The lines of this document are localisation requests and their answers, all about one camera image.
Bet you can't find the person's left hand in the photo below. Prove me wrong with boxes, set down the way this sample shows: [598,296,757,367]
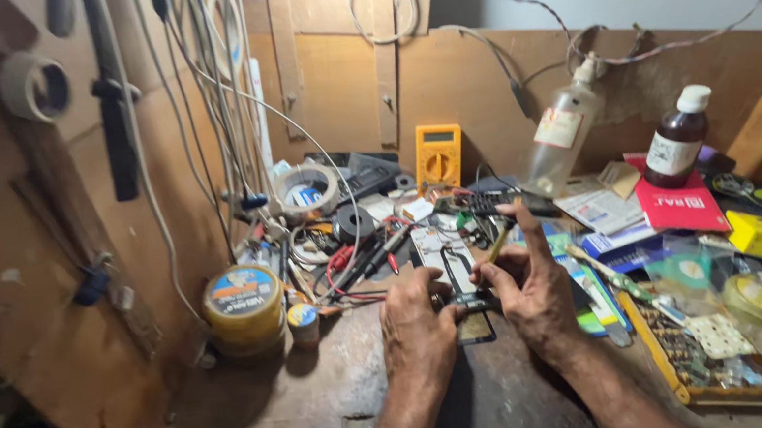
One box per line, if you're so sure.
[372,261,479,395]

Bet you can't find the person's right hand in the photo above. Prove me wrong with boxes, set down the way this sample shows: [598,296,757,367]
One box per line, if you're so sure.
[462,192,590,373]

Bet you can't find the yellow-handled small tool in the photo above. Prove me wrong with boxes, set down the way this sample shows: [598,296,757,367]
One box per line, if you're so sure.
[482,224,517,269]

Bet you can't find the mobile phone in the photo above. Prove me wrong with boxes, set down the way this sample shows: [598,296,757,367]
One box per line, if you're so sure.
[408,217,501,352]

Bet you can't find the green and blue card packets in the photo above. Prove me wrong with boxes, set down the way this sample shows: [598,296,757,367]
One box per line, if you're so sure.
[547,224,636,358]

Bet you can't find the red and black test probes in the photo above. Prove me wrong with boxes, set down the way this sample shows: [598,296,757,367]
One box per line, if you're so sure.
[319,224,425,308]

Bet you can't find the blue and white box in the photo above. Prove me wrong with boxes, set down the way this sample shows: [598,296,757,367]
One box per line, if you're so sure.
[579,221,667,278]

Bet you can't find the white printed leaflet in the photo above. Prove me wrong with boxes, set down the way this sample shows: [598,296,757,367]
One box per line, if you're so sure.
[552,181,647,244]

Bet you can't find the black keypad circuit board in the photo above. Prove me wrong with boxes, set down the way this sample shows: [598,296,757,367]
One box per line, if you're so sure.
[451,179,563,232]

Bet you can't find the small round tin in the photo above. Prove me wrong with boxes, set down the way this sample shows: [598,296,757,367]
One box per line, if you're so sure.
[285,301,325,353]

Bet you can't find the black tape roll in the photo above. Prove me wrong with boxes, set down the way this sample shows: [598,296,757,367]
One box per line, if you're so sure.
[329,200,378,246]

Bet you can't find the yellow tray of components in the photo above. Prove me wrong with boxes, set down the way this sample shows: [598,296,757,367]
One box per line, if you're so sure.
[615,268,762,428]

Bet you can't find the clear plastic bottle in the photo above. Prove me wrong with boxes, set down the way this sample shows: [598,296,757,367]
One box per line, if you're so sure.
[504,51,618,203]

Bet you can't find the red booklet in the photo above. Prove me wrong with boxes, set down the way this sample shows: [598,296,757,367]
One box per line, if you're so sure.
[623,140,732,245]

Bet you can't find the yellow digital multimeter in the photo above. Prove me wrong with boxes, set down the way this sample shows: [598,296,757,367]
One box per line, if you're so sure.
[408,120,470,199]

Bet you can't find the black keyboard part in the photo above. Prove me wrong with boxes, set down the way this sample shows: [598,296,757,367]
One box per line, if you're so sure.
[304,140,408,208]

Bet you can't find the large yellow round tin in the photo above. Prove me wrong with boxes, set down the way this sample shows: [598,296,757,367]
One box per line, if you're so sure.
[197,259,292,363]

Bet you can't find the beige masking tape roll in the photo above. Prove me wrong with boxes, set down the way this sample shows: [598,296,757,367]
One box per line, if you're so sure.
[267,158,345,224]

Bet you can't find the brown bottle with white cap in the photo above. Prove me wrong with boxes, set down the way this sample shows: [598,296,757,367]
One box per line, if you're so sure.
[631,82,725,193]

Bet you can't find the bagged yellow tape roll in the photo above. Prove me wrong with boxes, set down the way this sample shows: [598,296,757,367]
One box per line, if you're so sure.
[720,271,762,339]

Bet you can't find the black and yellow gadget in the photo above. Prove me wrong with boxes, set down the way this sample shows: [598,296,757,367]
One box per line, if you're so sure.
[709,166,762,221]

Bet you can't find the black hanging tool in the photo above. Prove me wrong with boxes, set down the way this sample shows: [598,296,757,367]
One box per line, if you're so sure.
[77,0,158,206]

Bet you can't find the bundle of hanging cables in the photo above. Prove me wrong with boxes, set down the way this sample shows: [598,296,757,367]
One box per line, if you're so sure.
[127,0,373,326]

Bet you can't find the coiled white cable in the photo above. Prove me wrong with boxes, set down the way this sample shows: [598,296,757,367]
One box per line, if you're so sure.
[346,0,425,50]

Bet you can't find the blue wall clip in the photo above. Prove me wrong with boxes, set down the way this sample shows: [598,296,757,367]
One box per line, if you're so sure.
[67,261,118,310]

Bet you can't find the grey tape roll on wall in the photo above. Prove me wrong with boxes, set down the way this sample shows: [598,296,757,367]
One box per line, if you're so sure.
[0,45,76,131]

